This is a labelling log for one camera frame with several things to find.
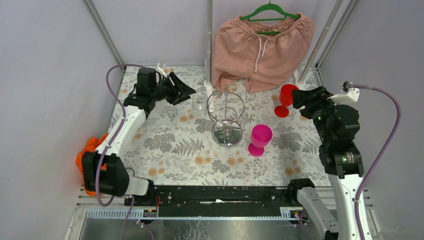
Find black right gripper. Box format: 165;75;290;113
290;85;340;142

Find red plastic wine glass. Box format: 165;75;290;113
274;84;299;118

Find clear ribbed wine glass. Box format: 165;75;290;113
191;93;208;119

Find pink plastic wine glass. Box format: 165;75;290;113
248;124;273;157

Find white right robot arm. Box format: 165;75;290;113
286;86;372;240

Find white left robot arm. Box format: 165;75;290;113
81;67;196;206

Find green clothes hanger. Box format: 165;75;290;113
239;0;301;36

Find orange cloth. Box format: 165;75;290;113
75;133;110;197

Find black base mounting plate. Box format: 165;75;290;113
124;178;315;218

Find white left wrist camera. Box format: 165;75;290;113
154;61;168;78

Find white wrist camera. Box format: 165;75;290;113
327;81;360;105
154;61;168;78

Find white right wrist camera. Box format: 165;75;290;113
327;81;360;105

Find chrome wire glass rack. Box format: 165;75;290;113
206;83;256;148

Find pink drawstring shorts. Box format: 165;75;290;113
211;13;315;93

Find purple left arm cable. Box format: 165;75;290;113
95;63;157;240

